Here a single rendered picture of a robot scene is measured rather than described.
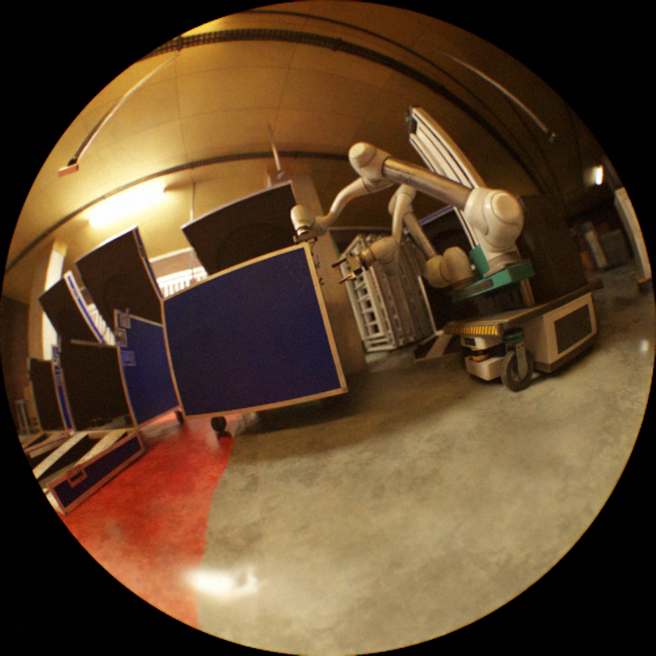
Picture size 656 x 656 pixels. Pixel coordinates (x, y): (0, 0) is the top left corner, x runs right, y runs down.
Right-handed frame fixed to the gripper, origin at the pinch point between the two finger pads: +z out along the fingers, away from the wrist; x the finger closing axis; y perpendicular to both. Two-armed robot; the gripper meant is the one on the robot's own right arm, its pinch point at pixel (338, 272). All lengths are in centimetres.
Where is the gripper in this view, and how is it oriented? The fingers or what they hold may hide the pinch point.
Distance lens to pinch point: 123.5
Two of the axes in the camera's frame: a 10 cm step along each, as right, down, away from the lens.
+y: -4.5, -3.0, -8.4
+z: -8.5, 4.3, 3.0
